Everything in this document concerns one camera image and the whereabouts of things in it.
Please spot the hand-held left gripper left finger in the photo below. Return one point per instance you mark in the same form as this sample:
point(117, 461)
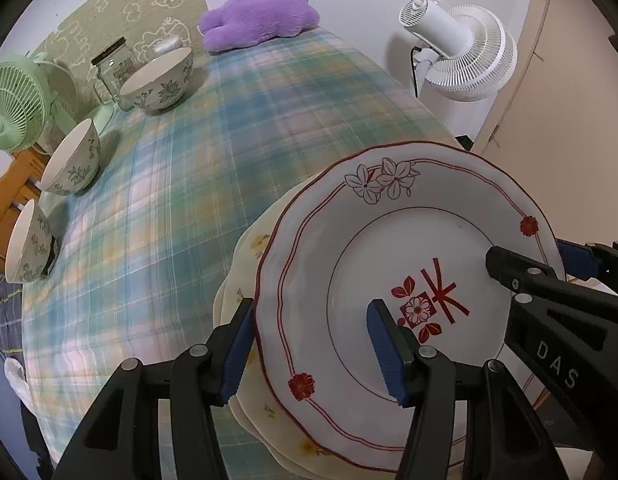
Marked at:
point(236, 355)

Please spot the purple plush toy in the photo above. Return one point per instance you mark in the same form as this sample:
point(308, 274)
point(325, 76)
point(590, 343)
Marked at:
point(259, 15)

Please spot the white red-patterned plate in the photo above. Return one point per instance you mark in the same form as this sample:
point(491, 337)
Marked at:
point(439, 220)

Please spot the scalloped yellow floral plate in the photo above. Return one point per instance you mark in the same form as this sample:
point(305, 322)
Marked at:
point(299, 452)

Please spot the green desk fan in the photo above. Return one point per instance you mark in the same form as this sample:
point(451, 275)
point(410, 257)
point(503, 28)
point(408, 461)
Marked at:
point(14, 105)

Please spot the beige door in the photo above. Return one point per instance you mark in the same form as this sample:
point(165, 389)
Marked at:
point(564, 85)

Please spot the blue plaid pillow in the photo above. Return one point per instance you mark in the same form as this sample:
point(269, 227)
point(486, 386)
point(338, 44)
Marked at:
point(4, 310)

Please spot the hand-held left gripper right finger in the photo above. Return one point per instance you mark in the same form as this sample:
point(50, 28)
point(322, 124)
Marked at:
point(384, 345)

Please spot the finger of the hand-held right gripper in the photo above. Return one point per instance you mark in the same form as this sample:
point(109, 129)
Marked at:
point(579, 260)
point(519, 270)

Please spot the wooden chair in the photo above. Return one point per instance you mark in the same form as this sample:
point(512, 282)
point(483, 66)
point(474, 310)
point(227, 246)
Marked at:
point(9, 195)

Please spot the green patterned board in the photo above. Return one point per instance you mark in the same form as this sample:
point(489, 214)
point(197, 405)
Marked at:
point(139, 5)

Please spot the glass jar with dark lid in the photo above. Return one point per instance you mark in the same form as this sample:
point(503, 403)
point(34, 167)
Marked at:
point(116, 67)

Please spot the white fan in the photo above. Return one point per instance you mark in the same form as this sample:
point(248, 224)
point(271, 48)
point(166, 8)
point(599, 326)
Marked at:
point(469, 55)

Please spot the cotton swab container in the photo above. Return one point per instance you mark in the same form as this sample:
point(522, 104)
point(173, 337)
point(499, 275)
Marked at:
point(165, 45)

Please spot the floral ceramic bowl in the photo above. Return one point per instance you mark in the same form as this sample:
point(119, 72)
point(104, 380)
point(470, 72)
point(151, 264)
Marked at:
point(159, 82)
point(71, 160)
point(31, 245)

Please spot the plaid tablecloth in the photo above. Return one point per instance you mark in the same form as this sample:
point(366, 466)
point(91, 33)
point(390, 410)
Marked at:
point(189, 185)

